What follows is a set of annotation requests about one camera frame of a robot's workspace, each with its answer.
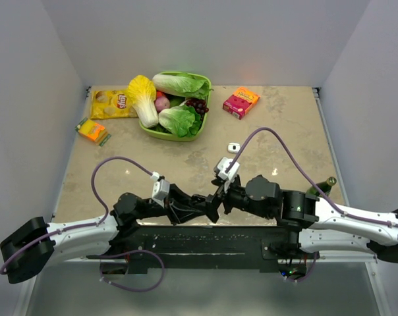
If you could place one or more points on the green lettuce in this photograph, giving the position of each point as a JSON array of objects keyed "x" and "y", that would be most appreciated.
[
  {"x": 183, "y": 85},
  {"x": 181, "y": 121}
]

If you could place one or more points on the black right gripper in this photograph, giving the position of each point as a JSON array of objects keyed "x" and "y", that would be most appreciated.
[{"x": 211, "y": 209}]

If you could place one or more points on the white earbud charging case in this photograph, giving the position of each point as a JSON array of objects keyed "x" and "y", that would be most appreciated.
[{"x": 233, "y": 148}]

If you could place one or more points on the pink orange snack box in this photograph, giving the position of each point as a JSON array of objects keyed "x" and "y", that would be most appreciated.
[{"x": 240, "y": 102}]

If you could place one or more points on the green lettuce front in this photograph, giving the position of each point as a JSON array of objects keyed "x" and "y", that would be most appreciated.
[{"x": 181, "y": 121}]

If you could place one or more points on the green lettuce back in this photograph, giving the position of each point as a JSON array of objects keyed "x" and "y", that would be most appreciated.
[{"x": 183, "y": 85}]

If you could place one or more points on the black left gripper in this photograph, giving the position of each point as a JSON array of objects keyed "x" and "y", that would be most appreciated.
[{"x": 178, "y": 198}]

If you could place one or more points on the orange green sponge pack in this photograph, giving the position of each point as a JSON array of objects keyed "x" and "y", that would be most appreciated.
[{"x": 93, "y": 131}]

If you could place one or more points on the yellow Lays chips bag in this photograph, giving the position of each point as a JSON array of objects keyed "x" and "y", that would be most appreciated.
[{"x": 111, "y": 104}]

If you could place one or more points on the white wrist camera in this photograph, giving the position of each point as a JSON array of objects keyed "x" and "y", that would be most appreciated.
[
  {"x": 226, "y": 171},
  {"x": 160, "y": 190}
]

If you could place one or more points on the dark red grapes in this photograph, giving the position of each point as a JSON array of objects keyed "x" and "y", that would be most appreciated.
[{"x": 199, "y": 105}]

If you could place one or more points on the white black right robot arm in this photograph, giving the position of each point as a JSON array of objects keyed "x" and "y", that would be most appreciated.
[{"x": 311, "y": 223}]

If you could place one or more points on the green glass bottle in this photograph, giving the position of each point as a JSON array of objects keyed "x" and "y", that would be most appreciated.
[{"x": 324, "y": 186}]

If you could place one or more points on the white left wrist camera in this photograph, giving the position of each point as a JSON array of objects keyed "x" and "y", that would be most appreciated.
[{"x": 160, "y": 190}]

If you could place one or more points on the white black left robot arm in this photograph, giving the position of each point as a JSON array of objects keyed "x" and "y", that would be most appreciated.
[{"x": 37, "y": 244}]

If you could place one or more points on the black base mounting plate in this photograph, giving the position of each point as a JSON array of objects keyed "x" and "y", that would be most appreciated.
[{"x": 210, "y": 247}]

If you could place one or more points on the red onion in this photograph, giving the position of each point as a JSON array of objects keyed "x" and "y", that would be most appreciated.
[{"x": 162, "y": 103}]

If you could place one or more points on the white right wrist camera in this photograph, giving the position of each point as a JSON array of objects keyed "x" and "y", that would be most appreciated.
[{"x": 226, "y": 171}]

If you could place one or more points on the yellow napa cabbage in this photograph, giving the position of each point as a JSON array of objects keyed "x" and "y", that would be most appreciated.
[{"x": 141, "y": 93}]

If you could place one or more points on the green plastic bowl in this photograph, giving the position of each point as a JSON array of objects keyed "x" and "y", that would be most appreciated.
[{"x": 159, "y": 132}]

